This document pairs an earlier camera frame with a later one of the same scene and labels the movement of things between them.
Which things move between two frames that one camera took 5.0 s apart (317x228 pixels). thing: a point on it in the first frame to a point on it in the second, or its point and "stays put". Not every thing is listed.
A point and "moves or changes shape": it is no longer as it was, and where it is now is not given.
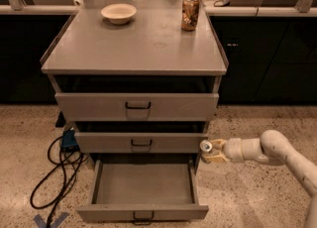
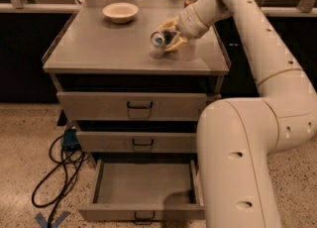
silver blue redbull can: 206,145 moves or changes shape
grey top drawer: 136,106 stays put
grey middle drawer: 141,143 stays put
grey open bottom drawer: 143,190 stays put
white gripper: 234,151 to 190,24
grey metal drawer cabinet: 140,81 stays put
